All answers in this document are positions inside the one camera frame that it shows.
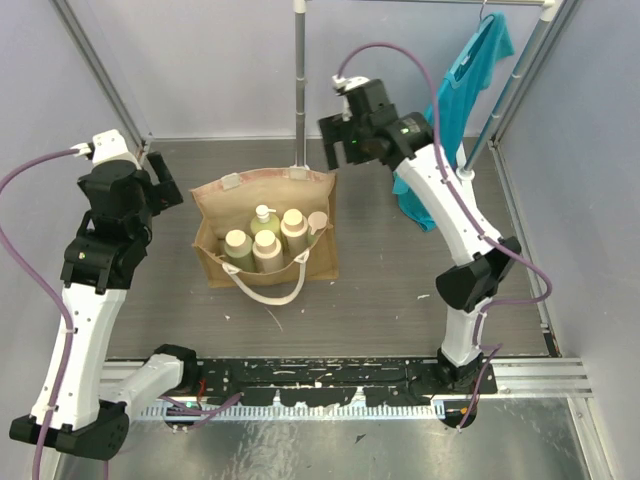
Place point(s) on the cream labelled tall bottle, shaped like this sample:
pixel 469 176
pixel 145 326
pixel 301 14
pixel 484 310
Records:
pixel 294 228

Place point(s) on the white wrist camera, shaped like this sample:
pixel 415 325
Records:
pixel 106 147
pixel 343 85

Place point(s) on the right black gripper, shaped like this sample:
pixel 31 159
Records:
pixel 334 129

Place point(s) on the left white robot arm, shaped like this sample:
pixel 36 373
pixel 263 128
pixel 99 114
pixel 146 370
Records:
pixel 72 414

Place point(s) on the teal t-shirt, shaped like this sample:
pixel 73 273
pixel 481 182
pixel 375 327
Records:
pixel 471 73

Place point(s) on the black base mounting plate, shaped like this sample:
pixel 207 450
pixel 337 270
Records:
pixel 314 383

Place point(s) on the olive green bottle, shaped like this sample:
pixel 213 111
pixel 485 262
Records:
pixel 238 248

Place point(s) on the tan canvas tote bag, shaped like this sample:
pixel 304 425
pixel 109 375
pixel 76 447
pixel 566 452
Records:
pixel 229 203

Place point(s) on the green pump dispenser bottle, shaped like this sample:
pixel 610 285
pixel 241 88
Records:
pixel 317 223

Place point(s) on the green bottle white cap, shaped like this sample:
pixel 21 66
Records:
pixel 265 219

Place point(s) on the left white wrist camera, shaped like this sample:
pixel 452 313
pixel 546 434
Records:
pixel 106 147

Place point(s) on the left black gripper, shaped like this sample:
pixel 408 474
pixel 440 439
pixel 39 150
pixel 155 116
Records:
pixel 163 176

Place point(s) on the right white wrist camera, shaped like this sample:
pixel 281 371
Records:
pixel 343 85

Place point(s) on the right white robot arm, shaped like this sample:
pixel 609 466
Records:
pixel 475 245

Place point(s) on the cream short bottle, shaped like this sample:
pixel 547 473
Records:
pixel 267 252

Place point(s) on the metal clothes rack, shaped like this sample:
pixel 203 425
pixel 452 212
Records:
pixel 547 15

